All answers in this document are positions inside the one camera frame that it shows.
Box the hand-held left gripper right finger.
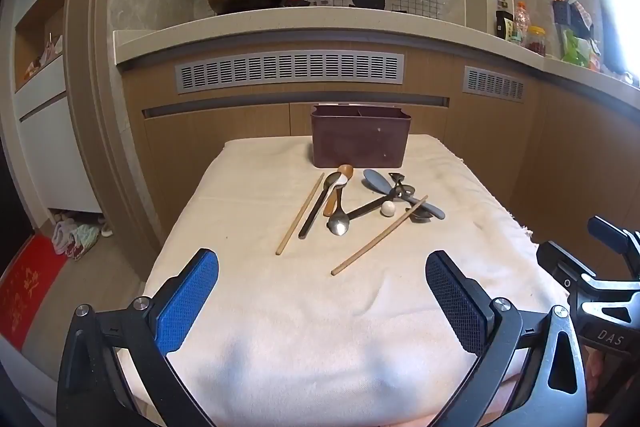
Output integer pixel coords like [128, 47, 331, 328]
[425, 249, 588, 427]

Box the black-handled steel spoon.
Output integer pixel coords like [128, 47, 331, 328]
[298, 172, 343, 239]

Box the wooden chopstick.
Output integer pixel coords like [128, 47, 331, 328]
[276, 173, 325, 256]
[331, 195, 429, 277]

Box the wooden kitchen cabinet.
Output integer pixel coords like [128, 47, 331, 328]
[122, 42, 640, 258]

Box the beige stone countertop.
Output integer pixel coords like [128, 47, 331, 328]
[112, 7, 640, 108]

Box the wooden spoon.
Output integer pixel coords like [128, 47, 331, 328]
[323, 164, 355, 217]

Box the red doormat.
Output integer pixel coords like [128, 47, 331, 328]
[0, 234, 70, 350]

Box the white table cloth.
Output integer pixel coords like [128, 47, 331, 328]
[142, 134, 571, 427]

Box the black utensil with white ball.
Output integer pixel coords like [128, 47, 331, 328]
[345, 198, 398, 224]

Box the pile of slippers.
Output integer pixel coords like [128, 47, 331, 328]
[51, 212, 115, 262]

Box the black utensil rack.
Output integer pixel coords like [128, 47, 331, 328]
[551, 0, 594, 40]

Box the white cabinet with open shelf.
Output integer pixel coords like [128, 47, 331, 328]
[12, 0, 103, 215]

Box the small grey vent grille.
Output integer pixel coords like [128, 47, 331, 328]
[463, 66, 526, 102]

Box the large grey vent grille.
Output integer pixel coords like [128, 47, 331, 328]
[175, 53, 405, 94]

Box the green packet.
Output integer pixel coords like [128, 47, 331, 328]
[561, 29, 594, 68]

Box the maroon plastic utensil holder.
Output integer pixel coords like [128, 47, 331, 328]
[310, 103, 412, 170]

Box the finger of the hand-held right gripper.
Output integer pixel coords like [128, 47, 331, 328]
[587, 216, 640, 280]
[536, 241, 598, 290]

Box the yellow-lidded jar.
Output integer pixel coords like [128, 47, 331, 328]
[525, 26, 547, 56]

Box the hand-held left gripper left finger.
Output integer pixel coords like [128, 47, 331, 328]
[56, 248, 221, 427]

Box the orange-capped plastic bottle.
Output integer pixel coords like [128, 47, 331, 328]
[515, 2, 530, 48]

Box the blue-grey plastic spoon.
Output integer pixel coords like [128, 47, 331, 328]
[362, 168, 446, 221]

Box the pink and white clutter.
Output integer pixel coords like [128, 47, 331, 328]
[25, 34, 63, 80]

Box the window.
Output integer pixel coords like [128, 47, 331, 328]
[597, 0, 640, 78]

